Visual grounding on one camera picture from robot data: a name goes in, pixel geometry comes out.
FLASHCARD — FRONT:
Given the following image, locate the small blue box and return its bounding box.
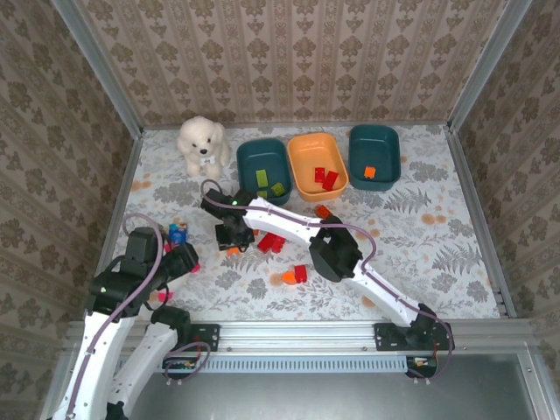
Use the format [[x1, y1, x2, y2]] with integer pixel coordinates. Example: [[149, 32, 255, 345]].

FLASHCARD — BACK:
[[168, 222, 189, 245]]

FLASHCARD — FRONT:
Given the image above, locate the pink plush doll with glasses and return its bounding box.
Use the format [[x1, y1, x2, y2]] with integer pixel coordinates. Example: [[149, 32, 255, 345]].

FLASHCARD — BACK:
[[148, 244, 201, 307]]

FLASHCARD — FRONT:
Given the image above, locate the teal plastic container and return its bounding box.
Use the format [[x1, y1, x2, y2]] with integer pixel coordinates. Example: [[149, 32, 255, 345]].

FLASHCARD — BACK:
[[348, 124, 402, 192], [235, 137, 293, 207]]

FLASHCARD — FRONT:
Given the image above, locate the white plush dog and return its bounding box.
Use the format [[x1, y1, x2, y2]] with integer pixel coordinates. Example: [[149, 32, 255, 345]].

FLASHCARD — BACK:
[[176, 115, 232, 181]]

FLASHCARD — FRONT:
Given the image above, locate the orange plastic container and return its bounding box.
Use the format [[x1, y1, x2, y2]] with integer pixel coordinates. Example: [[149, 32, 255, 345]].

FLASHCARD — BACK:
[[286, 133, 350, 203]]

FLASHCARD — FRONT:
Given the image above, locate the steel lower panel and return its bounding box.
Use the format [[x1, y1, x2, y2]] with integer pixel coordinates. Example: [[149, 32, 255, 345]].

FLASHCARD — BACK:
[[41, 352, 560, 420]]

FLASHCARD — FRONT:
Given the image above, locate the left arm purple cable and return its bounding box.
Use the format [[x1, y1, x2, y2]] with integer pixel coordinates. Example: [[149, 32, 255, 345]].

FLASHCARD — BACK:
[[65, 213, 211, 389]]

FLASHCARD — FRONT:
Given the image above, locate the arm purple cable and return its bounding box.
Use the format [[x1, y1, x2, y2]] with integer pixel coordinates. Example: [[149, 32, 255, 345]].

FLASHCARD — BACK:
[[199, 178, 456, 386], [65, 213, 211, 389]]

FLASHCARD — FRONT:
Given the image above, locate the aluminium side rail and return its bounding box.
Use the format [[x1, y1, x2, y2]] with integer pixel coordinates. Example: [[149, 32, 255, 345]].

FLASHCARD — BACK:
[[444, 124, 520, 319], [81, 129, 145, 320]]

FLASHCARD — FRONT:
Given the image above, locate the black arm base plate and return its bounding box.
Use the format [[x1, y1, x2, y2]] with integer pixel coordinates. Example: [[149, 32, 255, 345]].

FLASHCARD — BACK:
[[142, 322, 221, 354], [374, 322, 455, 353]]

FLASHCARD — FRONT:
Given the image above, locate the aluminium front rail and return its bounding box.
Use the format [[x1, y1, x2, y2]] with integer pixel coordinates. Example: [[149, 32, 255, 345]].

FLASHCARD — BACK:
[[65, 320, 539, 353]]

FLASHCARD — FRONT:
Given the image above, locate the grey slotted cable duct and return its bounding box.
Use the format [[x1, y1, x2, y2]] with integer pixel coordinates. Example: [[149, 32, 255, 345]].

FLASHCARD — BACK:
[[80, 356, 410, 374]]

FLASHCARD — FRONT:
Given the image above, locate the black cable port with wires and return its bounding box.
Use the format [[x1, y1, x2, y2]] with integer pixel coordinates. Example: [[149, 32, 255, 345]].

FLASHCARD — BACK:
[[405, 354, 438, 378], [162, 356, 203, 382]]

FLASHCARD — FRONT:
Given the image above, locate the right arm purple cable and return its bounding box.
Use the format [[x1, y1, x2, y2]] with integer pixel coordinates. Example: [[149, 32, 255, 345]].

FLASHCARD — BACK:
[[199, 178, 456, 386]]

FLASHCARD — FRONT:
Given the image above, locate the aluminium frame post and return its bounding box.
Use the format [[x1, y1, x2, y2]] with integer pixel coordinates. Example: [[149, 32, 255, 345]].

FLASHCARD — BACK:
[[444, 0, 533, 132], [51, 0, 144, 137]]

